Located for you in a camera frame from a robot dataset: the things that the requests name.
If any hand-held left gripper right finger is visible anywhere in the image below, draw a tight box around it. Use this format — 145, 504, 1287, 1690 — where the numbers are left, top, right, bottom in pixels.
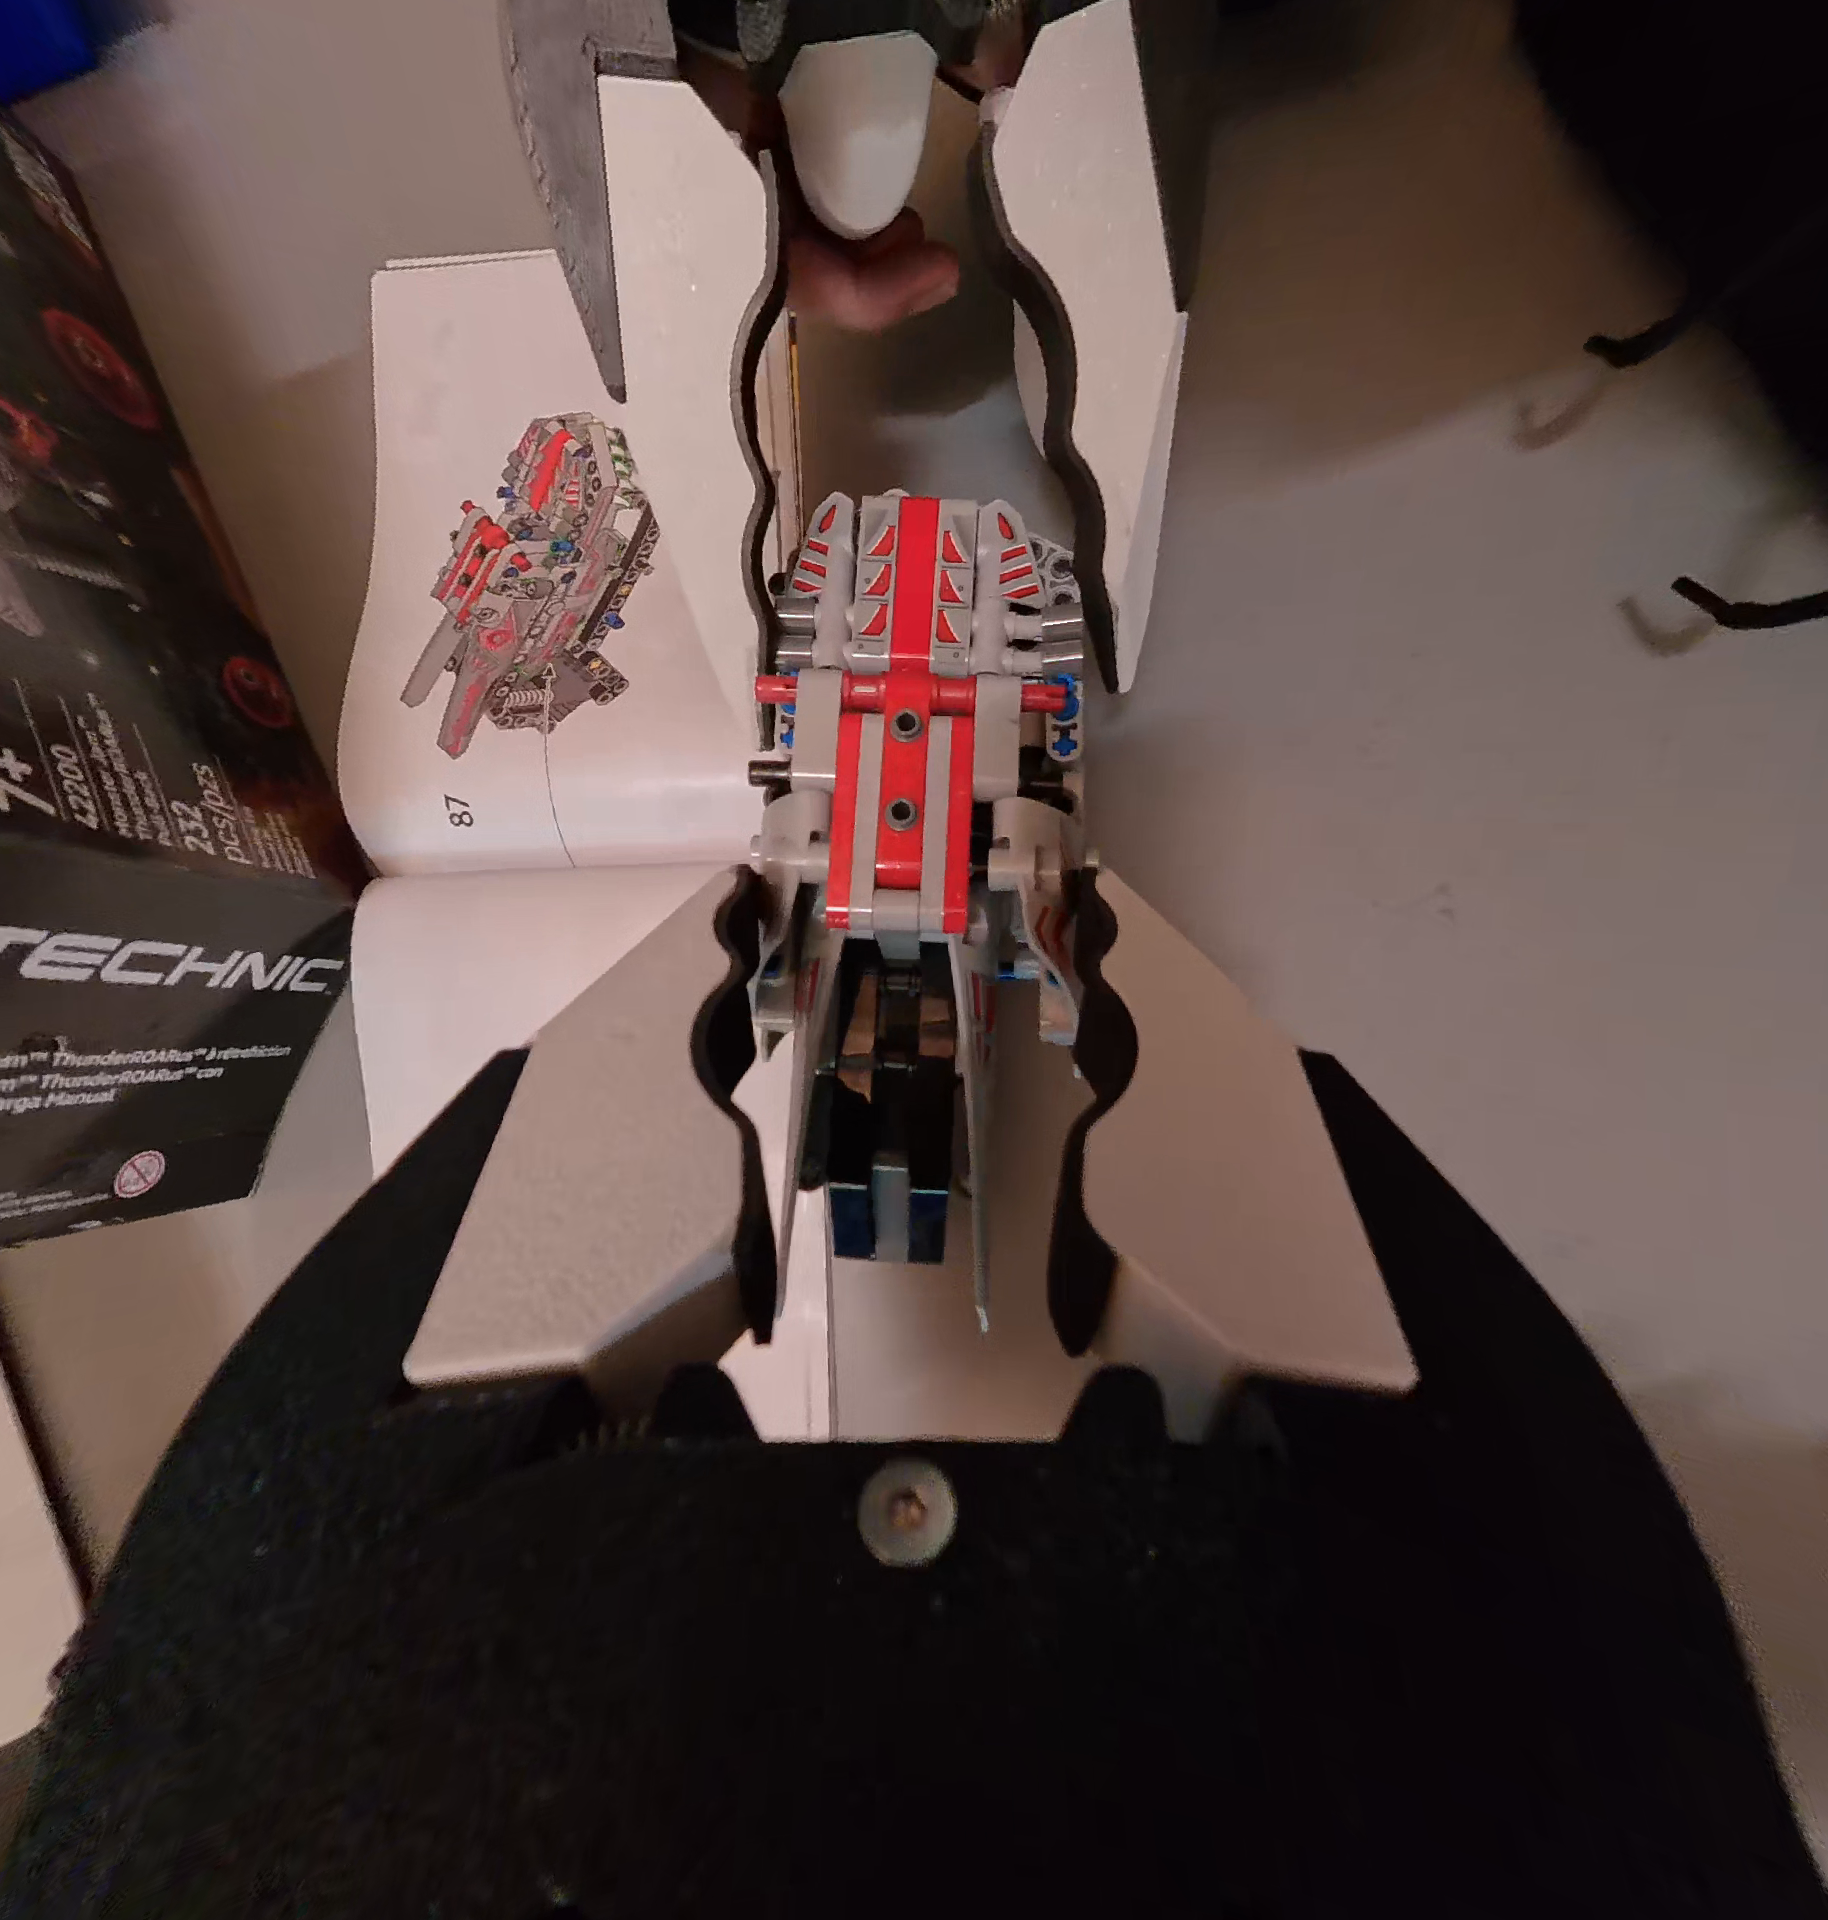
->
1045, 865, 1420, 1443

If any blue plastic bin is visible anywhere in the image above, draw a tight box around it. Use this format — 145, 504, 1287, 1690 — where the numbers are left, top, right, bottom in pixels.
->
0, 0, 114, 114

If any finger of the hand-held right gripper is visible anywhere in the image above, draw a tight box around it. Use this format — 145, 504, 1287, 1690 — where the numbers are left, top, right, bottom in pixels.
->
972, 0, 1194, 693
595, 67, 799, 639

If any white building instruction booklet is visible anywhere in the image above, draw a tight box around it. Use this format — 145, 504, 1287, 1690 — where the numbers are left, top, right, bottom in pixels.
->
336, 255, 1066, 1443

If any grey red toy brick model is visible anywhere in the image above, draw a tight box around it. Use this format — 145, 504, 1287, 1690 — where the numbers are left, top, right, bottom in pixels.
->
745, 492, 1115, 1338

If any black toy set box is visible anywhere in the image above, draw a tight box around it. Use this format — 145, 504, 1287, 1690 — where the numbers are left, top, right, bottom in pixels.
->
0, 67, 380, 1260

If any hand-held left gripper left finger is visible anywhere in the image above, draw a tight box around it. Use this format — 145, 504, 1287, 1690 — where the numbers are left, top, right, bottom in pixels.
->
400, 868, 799, 1395

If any person's right hand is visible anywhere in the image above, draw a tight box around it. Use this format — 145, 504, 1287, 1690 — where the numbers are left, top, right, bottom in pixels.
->
791, 209, 959, 333

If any black drawstring white tip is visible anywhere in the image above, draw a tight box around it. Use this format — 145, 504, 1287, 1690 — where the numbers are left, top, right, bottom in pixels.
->
1623, 573, 1828, 658
1513, 312, 1704, 450

